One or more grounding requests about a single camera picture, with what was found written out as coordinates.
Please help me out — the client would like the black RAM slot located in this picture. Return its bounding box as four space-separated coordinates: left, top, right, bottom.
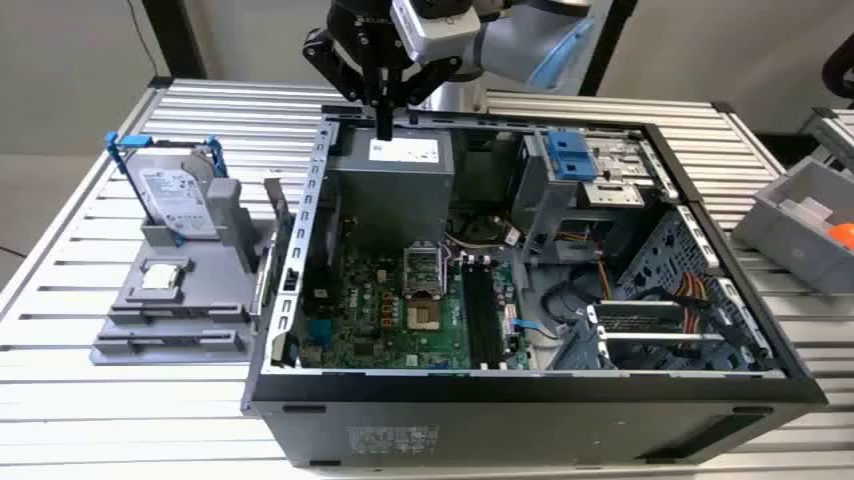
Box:
462 254 492 370
479 254 507 370

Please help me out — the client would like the metal drive cage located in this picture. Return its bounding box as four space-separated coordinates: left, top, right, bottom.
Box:
518 127 670 262

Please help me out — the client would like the small white box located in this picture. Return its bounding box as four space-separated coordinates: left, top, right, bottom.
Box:
777 197 835 226

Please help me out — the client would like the orange yellow wire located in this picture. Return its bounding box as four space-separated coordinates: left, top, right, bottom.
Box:
595 248 614 302

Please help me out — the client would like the grey power supply unit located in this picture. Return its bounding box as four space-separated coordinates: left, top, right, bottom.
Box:
326 127 456 251

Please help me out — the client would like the blue drive bay latch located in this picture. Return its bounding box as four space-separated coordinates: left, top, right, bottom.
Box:
545 130 597 182

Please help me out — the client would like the black post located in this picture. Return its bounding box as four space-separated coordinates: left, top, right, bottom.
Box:
136 0 208 80
577 0 642 96

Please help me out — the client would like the metal disk bay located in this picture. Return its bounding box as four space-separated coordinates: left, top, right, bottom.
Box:
553 299 735 371

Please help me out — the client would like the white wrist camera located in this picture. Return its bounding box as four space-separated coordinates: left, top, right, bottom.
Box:
390 0 480 66

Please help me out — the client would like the grey parts rack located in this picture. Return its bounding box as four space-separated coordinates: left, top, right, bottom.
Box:
89 179 282 366

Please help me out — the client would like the CPU socket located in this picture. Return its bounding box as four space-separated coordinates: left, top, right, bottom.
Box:
404 294 446 332

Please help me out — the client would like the RAM memory stick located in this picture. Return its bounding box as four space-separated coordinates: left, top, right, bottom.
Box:
130 335 236 347
136 309 235 320

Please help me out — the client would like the orange ball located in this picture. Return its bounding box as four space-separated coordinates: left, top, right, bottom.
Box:
825 223 854 251

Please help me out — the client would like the green motherboard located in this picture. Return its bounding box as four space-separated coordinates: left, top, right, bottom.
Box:
298 214 535 372

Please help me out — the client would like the red yellow wire bundle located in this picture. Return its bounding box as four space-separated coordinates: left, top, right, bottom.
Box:
666 274 710 354

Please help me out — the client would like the hard disk in blue carrier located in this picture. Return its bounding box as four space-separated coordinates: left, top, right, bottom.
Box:
105 132 230 247

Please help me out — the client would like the grey plastic bin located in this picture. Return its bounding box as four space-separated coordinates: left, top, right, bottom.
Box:
731 156 854 297

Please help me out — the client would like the silver CPU chip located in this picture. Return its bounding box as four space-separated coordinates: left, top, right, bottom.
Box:
140 263 180 290

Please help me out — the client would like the grey crate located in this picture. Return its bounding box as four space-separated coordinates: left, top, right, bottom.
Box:
797 107 854 171

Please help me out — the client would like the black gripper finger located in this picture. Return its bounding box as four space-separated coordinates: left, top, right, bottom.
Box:
384 56 464 141
302 27 387 141

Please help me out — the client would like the blue expansion slot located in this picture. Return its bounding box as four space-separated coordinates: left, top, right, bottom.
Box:
306 319 336 350

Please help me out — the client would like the black cable in case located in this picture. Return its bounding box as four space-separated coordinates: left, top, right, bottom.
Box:
541 269 599 334

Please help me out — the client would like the metal socket cover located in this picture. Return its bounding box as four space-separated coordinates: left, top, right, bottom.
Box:
403 241 444 296

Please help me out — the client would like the black PC case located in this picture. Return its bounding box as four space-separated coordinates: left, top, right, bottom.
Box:
240 103 829 469

